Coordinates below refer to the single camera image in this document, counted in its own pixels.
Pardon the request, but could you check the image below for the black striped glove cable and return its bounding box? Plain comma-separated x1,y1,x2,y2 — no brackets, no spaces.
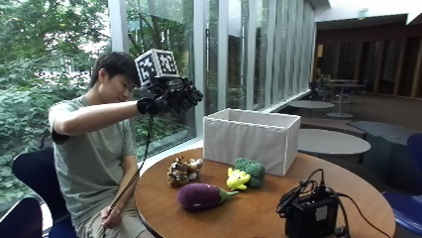
96,113,155,238

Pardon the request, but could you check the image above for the white marker cube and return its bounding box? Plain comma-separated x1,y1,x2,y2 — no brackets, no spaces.
133,49,181,88

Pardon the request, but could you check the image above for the the person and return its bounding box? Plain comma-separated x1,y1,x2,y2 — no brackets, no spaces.
48,51,154,238

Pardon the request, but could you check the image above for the white fabric storage box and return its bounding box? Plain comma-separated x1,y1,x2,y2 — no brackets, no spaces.
202,108,303,178

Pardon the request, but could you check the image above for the dark blue chair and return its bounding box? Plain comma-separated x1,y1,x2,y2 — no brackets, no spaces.
10,148,81,238
0,196,45,238

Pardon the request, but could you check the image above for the tiger plush toy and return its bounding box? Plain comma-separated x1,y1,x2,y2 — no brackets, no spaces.
166,156,206,188

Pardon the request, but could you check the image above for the purple eggplant plush toy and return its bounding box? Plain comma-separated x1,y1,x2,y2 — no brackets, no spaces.
177,182,239,211

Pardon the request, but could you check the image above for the green broccoli plush toy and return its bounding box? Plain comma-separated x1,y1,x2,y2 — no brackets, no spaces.
231,157,266,189

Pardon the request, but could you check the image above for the yellow plush toy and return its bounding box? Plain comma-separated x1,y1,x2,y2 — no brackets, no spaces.
225,167,251,191

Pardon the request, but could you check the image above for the small round grey table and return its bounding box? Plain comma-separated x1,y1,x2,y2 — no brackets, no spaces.
287,99,337,111

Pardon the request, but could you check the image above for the black background chair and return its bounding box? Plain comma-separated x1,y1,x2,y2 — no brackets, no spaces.
307,80,330,102

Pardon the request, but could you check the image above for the large round grey table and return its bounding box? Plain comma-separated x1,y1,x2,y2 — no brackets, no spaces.
297,128,371,157

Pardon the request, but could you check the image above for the black electronics box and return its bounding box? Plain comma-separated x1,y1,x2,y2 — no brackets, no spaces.
283,193,341,238

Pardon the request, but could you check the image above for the grey upholstered bench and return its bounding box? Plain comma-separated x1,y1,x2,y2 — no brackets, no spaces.
347,120,422,194

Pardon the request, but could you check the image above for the tall round pedestal table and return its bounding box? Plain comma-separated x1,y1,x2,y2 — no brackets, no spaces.
326,78,366,119

